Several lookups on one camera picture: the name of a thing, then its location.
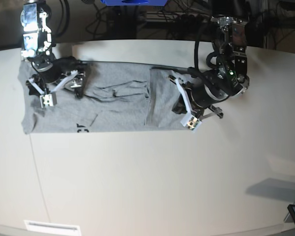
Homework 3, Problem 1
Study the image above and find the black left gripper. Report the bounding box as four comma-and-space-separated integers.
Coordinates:
172, 82, 224, 120

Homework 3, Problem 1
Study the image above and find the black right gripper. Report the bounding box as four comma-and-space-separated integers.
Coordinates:
64, 67, 88, 99

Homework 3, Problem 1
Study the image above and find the grey T-shirt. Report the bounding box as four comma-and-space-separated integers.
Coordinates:
17, 60, 207, 135

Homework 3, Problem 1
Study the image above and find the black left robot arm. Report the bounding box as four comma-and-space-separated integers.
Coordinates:
172, 0, 250, 120

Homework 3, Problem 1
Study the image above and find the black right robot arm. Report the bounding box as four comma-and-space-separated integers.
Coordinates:
20, 0, 87, 104

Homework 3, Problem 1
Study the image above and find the white power strip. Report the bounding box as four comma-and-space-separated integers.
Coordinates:
146, 11, 234, 24

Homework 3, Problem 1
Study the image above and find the blue plastic base block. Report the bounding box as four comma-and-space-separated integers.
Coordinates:
101, 0, 167, 6

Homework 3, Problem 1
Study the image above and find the white label strip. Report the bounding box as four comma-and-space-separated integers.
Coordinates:
24, 220, 81, 235

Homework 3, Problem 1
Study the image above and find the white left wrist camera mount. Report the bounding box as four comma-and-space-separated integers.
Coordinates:
168, 75, 202, 132

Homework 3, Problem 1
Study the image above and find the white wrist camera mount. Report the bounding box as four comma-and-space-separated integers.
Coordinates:
168, 75, 202, 132
26, 70, 77, 108

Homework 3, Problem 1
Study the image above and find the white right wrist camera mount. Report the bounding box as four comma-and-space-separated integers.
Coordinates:
26, 70, 77, 108

